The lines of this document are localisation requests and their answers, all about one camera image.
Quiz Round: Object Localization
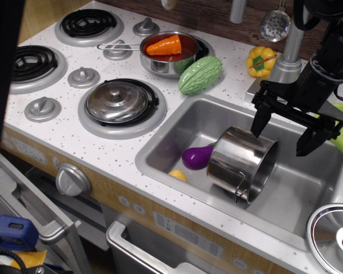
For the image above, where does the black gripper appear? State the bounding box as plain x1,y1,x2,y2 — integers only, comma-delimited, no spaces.
251,61,343,156

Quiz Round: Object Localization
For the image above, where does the large steel pot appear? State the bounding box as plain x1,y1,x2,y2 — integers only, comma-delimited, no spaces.
206,126,280,204

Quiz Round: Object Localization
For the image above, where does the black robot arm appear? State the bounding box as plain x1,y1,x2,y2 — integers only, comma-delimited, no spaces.
251,1,343,156

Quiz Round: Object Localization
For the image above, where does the grey sink basin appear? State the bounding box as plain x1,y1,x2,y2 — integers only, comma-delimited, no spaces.
135,95,343,251

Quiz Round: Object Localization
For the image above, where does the silver toy faucet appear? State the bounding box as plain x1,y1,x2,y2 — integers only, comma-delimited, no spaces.
245,24,304,107

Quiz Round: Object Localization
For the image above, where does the yellow toy bell pepper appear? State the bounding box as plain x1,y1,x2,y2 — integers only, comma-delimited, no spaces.
246,46,278,79

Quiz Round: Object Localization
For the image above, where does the purple toy eggplant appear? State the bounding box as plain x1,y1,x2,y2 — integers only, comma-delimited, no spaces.
182,142,216,170

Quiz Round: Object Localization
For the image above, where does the hanging steel strainer ladle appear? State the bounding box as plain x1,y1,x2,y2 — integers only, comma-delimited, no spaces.
260,1,291,42

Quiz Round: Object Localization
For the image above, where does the green toy bitter gourd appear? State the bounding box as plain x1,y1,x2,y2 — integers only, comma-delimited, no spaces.
178,56,222,95

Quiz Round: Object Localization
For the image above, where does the steel lid bottom right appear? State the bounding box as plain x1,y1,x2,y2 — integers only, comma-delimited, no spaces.
306,203,343,273

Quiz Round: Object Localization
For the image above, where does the yellow toy corn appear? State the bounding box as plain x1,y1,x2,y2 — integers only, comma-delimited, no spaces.
169,170,188,183

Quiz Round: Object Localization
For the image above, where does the black burner front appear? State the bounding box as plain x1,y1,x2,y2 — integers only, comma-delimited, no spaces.
78,78,166,140

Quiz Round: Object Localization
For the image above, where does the small steel saucepan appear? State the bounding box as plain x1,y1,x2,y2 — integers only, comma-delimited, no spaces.
97,31,200,78

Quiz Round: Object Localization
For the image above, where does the orange toy carrot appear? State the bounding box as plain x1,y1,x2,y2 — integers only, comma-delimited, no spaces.
146,35,182,56

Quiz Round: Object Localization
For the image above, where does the silver stove knob top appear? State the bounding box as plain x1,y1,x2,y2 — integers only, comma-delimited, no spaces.
133,17,160,37

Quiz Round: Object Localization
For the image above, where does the steel lid on burner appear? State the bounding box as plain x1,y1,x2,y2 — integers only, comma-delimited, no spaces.
86,81,148,123

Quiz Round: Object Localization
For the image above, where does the silver stove knob centre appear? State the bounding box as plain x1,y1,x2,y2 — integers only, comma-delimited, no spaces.
103,39,133,61

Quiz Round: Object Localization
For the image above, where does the silver stove knob left-middle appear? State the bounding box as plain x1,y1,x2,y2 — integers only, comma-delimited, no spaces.
67,67,100,88

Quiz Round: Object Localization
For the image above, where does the silver oven dial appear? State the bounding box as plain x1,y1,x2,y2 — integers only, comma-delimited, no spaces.
55,163,91,197

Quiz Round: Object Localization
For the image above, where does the black coil burner back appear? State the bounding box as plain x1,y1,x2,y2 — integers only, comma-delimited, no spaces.
55,9,124,47

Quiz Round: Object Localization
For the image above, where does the black coil burner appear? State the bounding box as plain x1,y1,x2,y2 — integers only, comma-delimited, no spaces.
10,45,67,94
55,9,124,47

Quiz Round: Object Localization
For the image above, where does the silver stove knob front-left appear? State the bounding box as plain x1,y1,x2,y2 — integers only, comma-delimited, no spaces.
24,96,62,123

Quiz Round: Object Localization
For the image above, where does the black coil burner left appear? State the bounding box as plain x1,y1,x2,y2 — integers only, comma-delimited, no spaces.
10,45,67,94

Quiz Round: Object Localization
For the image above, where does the blue clamp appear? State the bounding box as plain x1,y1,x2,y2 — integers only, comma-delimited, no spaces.
0,215,39,251

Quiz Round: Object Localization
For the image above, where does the black foreground pole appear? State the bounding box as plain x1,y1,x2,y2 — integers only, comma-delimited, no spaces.
0,0,26,203

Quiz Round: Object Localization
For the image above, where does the hanging silver utensil handle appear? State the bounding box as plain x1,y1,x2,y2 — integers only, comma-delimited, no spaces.
230,0,247,24

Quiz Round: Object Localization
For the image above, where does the silver dishwasher door handle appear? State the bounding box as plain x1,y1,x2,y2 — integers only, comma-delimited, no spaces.
106,221,203,273

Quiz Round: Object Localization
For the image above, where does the silver oven door handle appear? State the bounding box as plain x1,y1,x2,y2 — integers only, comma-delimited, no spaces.
0,152,82,246

